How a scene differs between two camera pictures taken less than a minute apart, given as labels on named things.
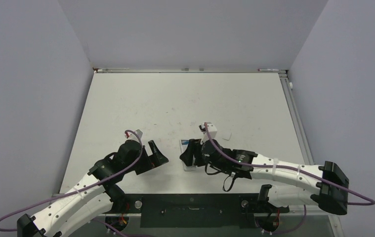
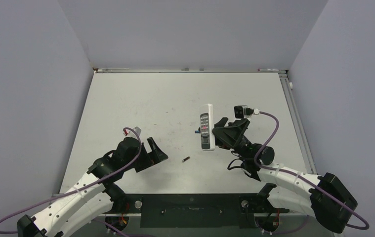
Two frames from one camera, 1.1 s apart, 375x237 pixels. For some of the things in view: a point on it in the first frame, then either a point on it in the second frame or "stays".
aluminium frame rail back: (101, 69) stays
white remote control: (184, 145) to (206, 125)
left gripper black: (158, 158) stays
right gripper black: (193, 148) to (229, 137)
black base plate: (194, 210) stays
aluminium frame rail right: (296, 119) stays
